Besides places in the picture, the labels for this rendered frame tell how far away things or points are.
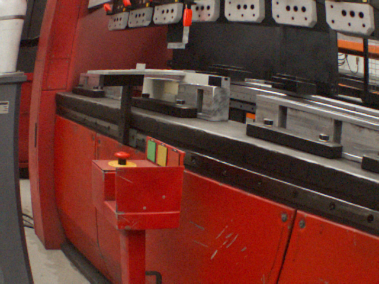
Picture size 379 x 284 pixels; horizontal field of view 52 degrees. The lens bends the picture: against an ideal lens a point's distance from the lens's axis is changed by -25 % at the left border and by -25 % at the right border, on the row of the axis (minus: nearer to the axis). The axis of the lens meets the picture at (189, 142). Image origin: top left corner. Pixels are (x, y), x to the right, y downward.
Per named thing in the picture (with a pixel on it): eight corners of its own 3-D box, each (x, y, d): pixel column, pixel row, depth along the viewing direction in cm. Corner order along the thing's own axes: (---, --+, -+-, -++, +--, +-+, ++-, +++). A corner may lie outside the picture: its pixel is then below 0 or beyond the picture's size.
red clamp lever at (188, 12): (180, 26, 137) (183, 0, 135) (192, 27, 139) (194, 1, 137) (184, 25, 135) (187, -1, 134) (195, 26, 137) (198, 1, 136)
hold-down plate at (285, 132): (244, 134, 116) (246, 122, 116) (260, 134, 119) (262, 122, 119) (330, 159, 92) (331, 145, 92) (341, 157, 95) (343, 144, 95)
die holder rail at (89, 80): (77, 92, 220) (80, 73, 219) (87, 91, 224) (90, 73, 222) (119, 100, 180) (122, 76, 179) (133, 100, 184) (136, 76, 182)
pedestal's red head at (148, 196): (92, 203, 121) (92, 136, 118) (145, 204, 129) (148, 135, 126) (116, 230, 104) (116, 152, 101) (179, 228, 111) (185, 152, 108)
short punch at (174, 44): (164, 48, 158) (167, 23, 156) (170, 48, 159) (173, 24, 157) (181, 48, 150) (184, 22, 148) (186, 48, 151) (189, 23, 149)
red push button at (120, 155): (112, 165, 119) (112, 150, 118) (126, 165, 121) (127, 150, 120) (117, 168, 115) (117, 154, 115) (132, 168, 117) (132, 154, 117)
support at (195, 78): (179, 81, 150) (180, 71, 150) (182, 81, 151) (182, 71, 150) (208, 85, 139) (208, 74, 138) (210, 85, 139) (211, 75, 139)
